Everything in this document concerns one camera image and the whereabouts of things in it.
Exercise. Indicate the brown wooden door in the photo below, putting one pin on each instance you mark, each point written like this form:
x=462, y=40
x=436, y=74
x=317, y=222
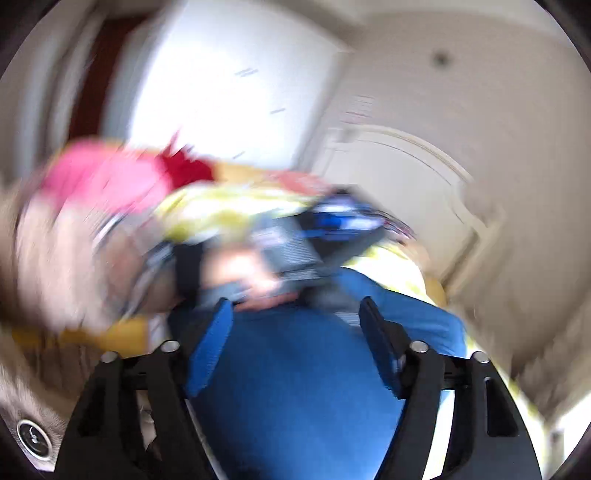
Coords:
x=94, y=78

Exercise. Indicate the pink cloth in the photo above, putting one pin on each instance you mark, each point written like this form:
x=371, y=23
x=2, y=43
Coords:
x=101, y=177

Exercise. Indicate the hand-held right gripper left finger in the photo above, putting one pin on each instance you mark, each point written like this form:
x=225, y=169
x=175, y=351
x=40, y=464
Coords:
x=207, y=350

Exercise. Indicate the white bed headboard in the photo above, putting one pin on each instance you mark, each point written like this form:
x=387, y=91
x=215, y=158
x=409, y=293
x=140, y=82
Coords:
x=415, y=184

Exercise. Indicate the person's left hand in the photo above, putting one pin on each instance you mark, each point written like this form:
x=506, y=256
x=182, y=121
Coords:
x=258, y=282

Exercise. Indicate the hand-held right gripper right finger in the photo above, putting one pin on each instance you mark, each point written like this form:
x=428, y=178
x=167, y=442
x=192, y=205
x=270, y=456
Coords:
x=382, y=348

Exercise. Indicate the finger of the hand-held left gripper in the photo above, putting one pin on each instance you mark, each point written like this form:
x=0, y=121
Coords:
x=344, y=219

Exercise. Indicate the red cloth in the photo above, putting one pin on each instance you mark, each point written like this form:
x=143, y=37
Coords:
x=187, y=166

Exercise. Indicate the yellow checked bed sheet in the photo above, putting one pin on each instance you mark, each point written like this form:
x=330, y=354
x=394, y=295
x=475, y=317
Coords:
x=212, y=217

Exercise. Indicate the blue puffer jacket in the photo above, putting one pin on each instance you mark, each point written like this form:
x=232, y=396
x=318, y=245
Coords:
x=300, y=392

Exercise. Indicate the person's beige buttoned coat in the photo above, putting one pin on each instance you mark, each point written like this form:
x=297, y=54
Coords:
x=27, y=406

